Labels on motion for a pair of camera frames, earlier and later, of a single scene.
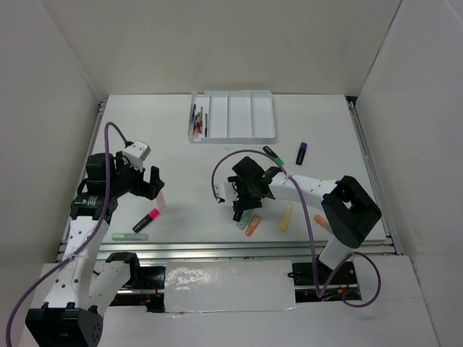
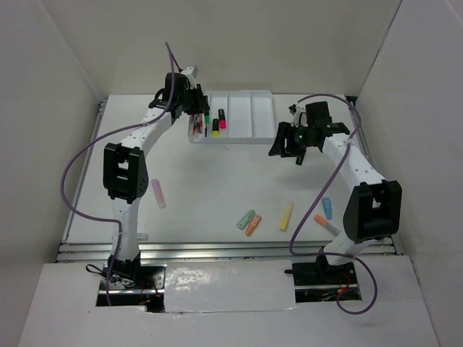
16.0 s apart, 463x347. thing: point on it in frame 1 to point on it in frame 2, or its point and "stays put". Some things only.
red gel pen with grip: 194,125 stays put
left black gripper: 143,189 to 202,105
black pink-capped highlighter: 153,214 to 222,119
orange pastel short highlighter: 253,224 stays put
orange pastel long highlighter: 321,220 stays put
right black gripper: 243,204 to 286,130
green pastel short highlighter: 245,218 stays put
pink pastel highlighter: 160,199 stays put
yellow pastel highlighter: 285,220 stays put
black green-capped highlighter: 278,159 to 207,118
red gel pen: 201,122 stays put
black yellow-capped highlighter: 237,215 to 215,128
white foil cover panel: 234,285 stays put
